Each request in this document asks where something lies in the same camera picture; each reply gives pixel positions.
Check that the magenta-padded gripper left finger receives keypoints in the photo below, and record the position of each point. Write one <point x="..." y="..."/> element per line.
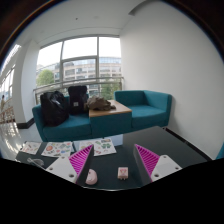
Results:
<point x="61" y="166"/>

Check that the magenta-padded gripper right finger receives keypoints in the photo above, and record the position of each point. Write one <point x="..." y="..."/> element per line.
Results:
<point x="163" y="166"/>

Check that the pink charger block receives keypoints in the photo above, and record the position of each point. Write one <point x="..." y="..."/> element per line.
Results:
<point x="123" y="173"/>

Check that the sticker sheet with colourful prints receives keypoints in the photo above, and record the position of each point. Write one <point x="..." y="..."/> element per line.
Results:
<point x="57" y="149"/>

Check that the pink rounded power strip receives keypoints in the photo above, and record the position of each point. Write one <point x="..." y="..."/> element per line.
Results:
<point x="91" y="177"/>

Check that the small sticker sheet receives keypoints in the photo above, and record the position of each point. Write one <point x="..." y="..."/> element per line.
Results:
<point x="30" y="147"/>

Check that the teal sofa seat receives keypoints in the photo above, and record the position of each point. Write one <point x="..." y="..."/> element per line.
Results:
<point x="146" y="111"/>
<point x="70" y="128"/>

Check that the sticker sheet with green prints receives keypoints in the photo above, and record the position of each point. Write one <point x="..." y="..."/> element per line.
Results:
<point x="100" y="146"/>

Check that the large black bag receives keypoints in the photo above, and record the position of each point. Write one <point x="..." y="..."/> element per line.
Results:
<point x="54" y="108"/>

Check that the teal chair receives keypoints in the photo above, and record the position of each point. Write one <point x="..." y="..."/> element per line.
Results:
<point x="220" y="152"/>

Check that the wooden-topped side table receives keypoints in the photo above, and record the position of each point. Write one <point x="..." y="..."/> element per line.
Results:
<point x="110" y="120"/>

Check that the black backpack with label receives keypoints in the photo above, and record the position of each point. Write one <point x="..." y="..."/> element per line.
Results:
<point x="77" y="99"/>

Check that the brown crumpled jacket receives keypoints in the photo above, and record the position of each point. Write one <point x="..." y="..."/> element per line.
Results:
<point x="99" y="103"/>

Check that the person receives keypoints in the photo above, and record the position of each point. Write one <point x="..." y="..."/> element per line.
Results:
<point x="2" y="104"/>

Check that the metal window railing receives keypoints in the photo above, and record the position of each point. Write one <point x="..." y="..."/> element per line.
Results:
<point x="106" y="80"/>

